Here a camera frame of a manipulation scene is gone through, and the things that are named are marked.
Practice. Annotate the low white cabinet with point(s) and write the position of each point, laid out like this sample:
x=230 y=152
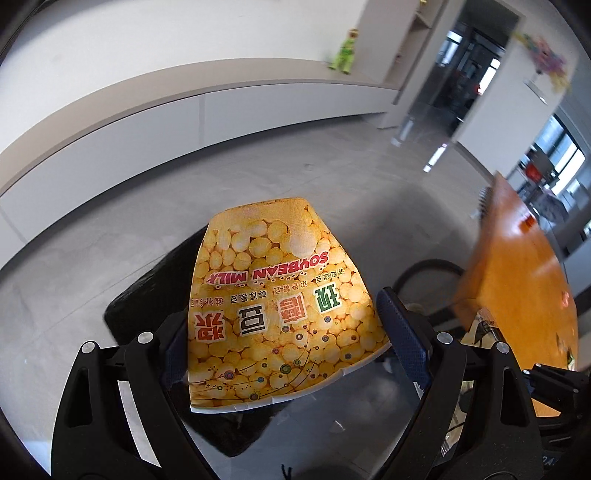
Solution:
x=138 y=129

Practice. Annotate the black office chair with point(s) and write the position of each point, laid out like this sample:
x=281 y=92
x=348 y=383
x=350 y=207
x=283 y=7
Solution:
x=415 y=277

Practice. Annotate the green plush toy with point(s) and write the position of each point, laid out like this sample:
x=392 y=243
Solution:
x=345 y=51

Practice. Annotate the yellow printed paper cup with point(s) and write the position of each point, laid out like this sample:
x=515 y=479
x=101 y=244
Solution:
x=277 y=314

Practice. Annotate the black trash bag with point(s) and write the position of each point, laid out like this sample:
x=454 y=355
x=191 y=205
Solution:
x=147 y=295

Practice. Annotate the beige wall shelf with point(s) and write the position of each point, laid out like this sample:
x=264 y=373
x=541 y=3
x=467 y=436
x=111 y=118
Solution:
x=411 y=50

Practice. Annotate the red chair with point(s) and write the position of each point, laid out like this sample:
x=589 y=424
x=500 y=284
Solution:
x=536 y=171

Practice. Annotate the black ribbed chair back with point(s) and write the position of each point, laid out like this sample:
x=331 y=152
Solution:
x=485 y=201

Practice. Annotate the orange wooden table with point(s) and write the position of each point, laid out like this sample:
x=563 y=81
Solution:
x=517 y=277

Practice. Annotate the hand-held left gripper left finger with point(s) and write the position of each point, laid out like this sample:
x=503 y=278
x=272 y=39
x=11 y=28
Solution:
x=173 y=357

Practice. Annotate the red object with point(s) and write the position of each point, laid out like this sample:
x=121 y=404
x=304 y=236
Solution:
x=529 y=221

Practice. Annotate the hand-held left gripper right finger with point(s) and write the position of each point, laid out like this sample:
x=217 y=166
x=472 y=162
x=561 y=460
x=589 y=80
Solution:
x=401 y=334

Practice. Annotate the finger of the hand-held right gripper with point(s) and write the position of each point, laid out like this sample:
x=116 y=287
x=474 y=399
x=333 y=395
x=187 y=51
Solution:
x=556 y=382

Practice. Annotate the colourful wall decoration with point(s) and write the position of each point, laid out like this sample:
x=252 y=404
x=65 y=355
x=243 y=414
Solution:
x=547 y=57

